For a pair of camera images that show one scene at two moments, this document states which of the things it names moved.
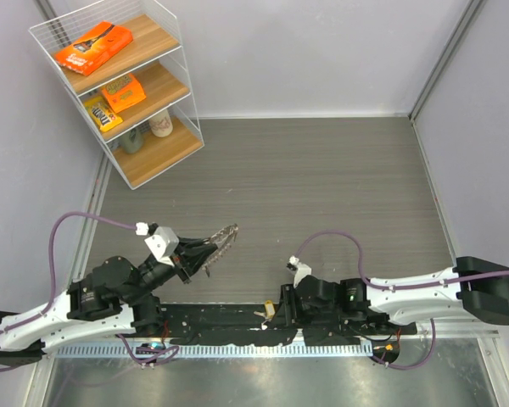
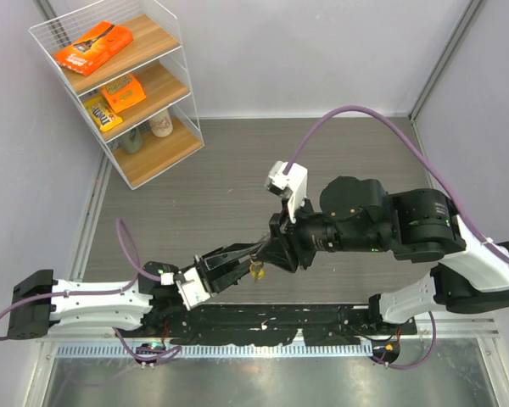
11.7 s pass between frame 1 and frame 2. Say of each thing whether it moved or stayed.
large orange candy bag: stayed
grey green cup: stayed
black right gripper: moved
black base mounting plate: stayed
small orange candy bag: stayed
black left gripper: moved
